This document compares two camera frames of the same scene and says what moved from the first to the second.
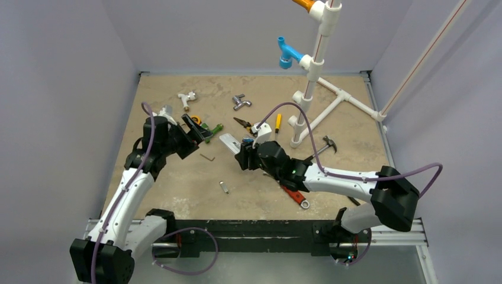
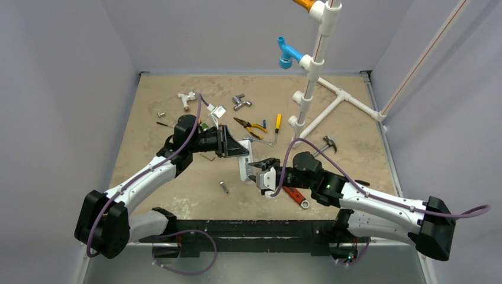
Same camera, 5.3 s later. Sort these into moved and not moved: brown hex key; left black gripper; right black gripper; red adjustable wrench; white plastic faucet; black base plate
Moved: right black gripper; left black gripper
Not moved: black base plate; white plastic faucet; red adjustable wrench; brown hex key
